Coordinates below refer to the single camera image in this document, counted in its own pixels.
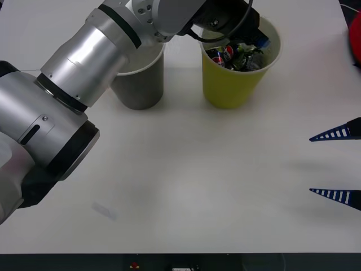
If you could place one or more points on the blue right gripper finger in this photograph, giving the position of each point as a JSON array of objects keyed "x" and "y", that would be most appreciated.
[
  {"x": 338, "y": 132},
  {"x": 338, "y": 195}
]

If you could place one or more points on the grey plastic waste bin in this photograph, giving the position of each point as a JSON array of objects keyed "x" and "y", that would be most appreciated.
[{"x": 141, "y": 90}]

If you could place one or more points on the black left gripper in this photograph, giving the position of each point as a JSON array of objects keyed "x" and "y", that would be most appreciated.
[{"x": 239, "y": 19}]

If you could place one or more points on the yellow-green plastic waste bin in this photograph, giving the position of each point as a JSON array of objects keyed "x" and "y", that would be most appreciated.
[{"x": 228, "y": 87}]

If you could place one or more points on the crushed green black can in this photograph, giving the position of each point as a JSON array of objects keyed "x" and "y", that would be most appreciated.
[{"x": 245, "y": 53}]

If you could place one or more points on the silver-grey left robot arm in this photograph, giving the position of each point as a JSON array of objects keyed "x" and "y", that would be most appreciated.
[{"x": 84, "y": 65}]

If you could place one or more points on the red push button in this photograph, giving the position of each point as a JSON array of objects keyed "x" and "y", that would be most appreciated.
[{"x": 134, "y": 265}]

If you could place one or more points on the crushed black drink can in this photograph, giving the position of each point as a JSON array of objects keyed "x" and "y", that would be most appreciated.
[{"x": 215, "y": 57}]

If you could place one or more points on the red round object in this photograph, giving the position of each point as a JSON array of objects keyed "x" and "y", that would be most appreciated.
[{"x": 356, "y": 39}]

